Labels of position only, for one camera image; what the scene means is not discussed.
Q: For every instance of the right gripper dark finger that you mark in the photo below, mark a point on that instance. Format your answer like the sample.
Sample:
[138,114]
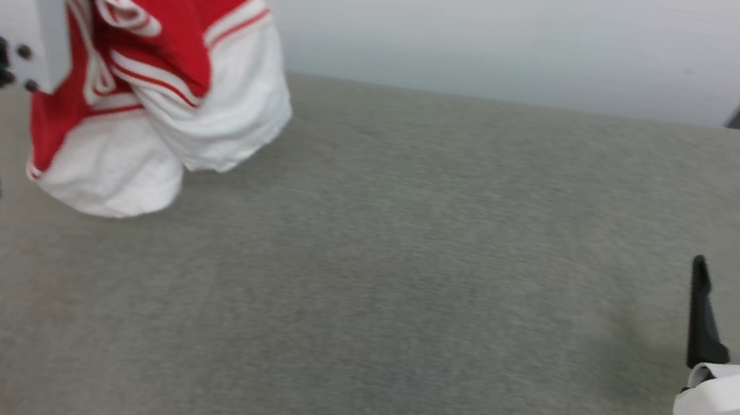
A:
[703,334]

